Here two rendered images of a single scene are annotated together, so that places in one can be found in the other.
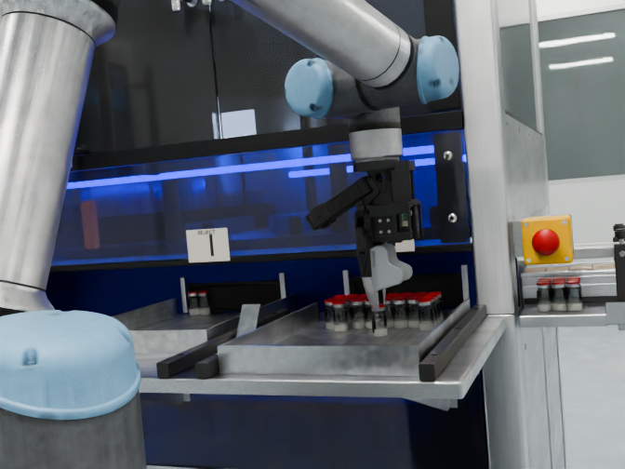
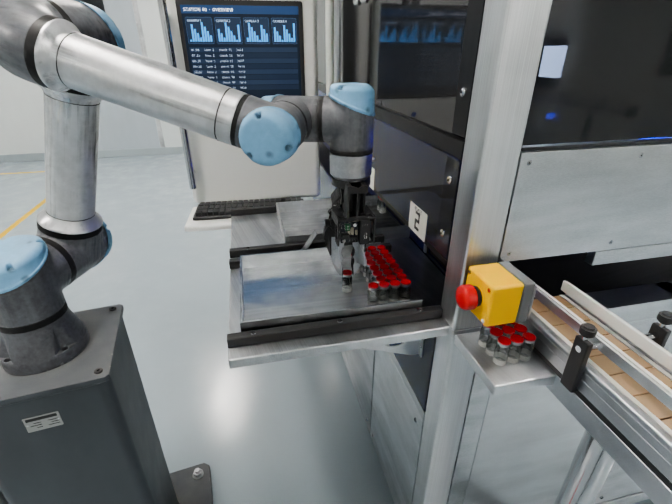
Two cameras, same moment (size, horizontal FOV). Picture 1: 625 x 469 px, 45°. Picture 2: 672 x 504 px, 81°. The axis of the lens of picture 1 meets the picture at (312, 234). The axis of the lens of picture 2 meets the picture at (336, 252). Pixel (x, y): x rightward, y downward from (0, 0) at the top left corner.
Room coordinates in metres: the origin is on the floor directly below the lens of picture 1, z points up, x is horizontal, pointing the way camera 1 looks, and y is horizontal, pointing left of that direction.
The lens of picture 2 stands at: (0.67, -0.67, 1.34)
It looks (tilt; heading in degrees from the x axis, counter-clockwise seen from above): 27 degrees down; 56
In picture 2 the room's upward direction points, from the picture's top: straight up
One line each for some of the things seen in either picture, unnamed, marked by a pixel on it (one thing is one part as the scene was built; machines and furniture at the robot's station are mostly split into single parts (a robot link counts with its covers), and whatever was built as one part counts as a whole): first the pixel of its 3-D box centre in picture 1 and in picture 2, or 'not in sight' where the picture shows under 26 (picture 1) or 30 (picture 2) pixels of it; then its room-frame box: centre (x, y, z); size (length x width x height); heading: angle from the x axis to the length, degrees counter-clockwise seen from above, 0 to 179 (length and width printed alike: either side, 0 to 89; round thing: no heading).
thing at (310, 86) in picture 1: (338, 87); (291, 120); (1.00, -0.05, 1.23); 0.11 x 0.11 x 0.08; 49
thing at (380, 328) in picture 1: (378, 321); (346, 281); (1.09, -0.09, 0.90); 0.02 x 0.02 x 0.04
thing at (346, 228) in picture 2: (385, 203); (351, 209); (1.09, -0.11, 1.08); 0.09 x 0.08 x 0.12; 68
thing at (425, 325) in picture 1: (425, 314); (372, 294); (1.11, -0.16, 0.90); 0.02 x 0.02 x 0.05
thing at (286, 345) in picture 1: (357, 331); (322, 282); (1.06, -0.05, 0.90); 0.34 x 0.26 x 0.04; 158
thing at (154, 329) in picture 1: (189, 321); (338, 218); (1.29, 0.22, 0.90); 0.34 x 0.26 x 0.04; 159
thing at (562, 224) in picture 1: (548, 239); (495, 293); (1.18, -0.37, 1.00); 0.08 x 0.07 x 0.07; 159
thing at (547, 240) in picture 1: (546, 242); (469, 296); (1.14, -0.35, 0.99); 0.04 x 0.04 x 0.04; 69
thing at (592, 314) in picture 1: (564, 313); (509, 356); (1.22, -0.40, 0.87); 0.14 x 0.13 x 0.02; 159
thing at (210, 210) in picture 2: not in sight; (251, 207); (1.19, 0.66, 0.82); 0.40 x 0.14 x 0.02; 155
